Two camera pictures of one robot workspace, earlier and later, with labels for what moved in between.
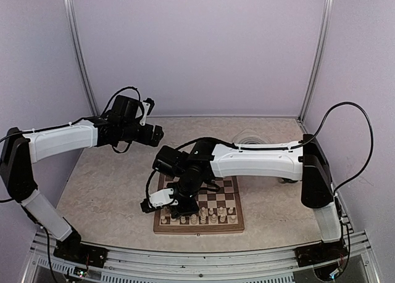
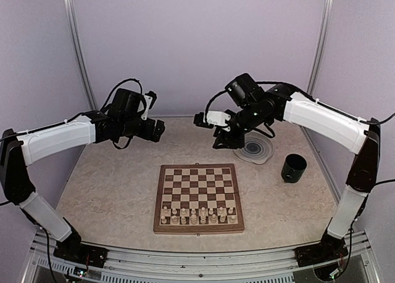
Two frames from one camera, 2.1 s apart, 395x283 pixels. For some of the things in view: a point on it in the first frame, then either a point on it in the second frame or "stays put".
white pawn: x=193 y=219 stays put
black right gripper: x=190 y=208 → x=230 y=142
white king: x=203 y=216 stays put
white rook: x=163 y=221 stays put
